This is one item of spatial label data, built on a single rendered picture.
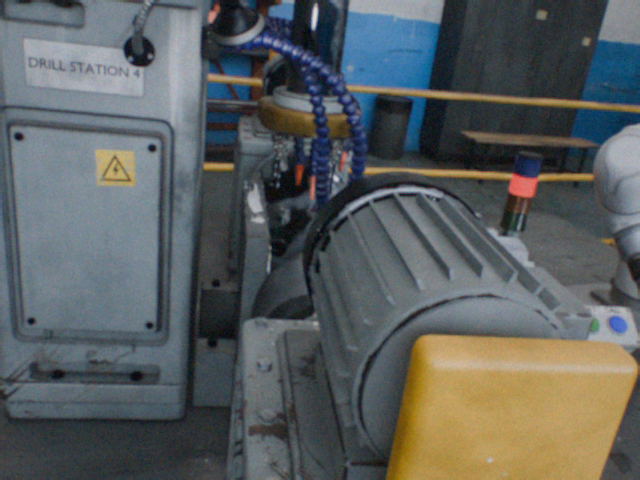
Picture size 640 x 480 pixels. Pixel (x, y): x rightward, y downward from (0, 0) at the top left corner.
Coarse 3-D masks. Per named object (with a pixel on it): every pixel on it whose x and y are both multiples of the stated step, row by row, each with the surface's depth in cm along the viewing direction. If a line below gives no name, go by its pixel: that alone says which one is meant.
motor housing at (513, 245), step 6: (498, 240) 121; (504, 240) 121; (510, 240) 122; (516, 240) 122; (504, 246) 120; (510, 246) 120; (516, 246) 120; (522, 246) 120; (510, 252) 118; (516, 252) 119; (522, 252) 119; (528, 252) 119; (516, 258) 119; (522, 258) 119
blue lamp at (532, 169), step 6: (516, 162) 148; (522, 162) 146; (528, 162) 145; (534, 162) 145; (540, 162) 146; (516, 168) 148; (522, 168) 146; (528, 168) 146; (534, 168) 146; (516, 174) 148; (522, 174) 147; (528, 174) 146; (534, 174) 146
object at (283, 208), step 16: (272, 160) 143; (288, 160) 139; (256, 176) 142; (272, 176) 133; (288, 176) 133; (304, 176) 133; (336, 176) 136; (272, 192) 134; (288, 192) 134; (304, 192) 134; (336, 192) 136; (272, 208) 135; (288, 208) 135; (304, 208) 136; (272, 224) 136; (288, 224) 137; (304, 224) 137; (272, 240) 138; (288, 240) 138; (304, 240) 139; (272, 256) 140; (288, 256) 140
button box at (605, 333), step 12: (600, 312) 103; (612, 312) 104; (624, 312) 104; (600, 324) 102; (600, 336) 101; (612, 336) 101; (624, 336) 102; (636, 336) 102; (624, 348) 102; (636, 348) 102
